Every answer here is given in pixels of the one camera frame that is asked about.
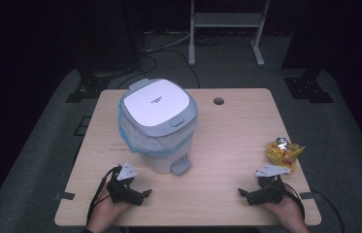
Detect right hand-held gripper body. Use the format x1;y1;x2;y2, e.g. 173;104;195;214
254;163;291;206

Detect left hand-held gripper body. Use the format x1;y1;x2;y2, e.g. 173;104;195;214
106;161;139;205

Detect yellow snack wrapper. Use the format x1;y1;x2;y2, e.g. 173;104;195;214
266;137;306;175

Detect blue-white plastic bin liner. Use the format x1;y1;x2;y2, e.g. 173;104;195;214
117;100;196;158

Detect white pedal trash can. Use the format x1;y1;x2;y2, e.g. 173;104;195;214
117;78;199;176

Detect person's left hand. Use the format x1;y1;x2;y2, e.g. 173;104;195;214
85;183;132;233

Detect person's right hand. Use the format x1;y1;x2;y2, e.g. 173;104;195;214
259;183;311;233

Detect grey tape strip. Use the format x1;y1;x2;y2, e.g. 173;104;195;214
53;191;77;202
298;190;322;201

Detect dark floor socket plate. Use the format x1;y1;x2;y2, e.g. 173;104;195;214
74;116;92;137

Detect black stand base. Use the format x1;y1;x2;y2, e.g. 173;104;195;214
65;67;138;104
282;67;335;104

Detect white metal stand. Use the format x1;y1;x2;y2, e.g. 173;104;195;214
187;0;272;68

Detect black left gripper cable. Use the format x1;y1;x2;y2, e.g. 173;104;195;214
85;165;122;226

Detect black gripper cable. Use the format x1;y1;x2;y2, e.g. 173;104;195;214
85;165;122;226
281;182;307;221

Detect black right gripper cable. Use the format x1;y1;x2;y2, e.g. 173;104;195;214
281;182;307;221

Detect black floor cable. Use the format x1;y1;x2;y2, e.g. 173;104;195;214
115;48;201;90

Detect grey floor cable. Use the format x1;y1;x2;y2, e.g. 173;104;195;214
143;31;192;54

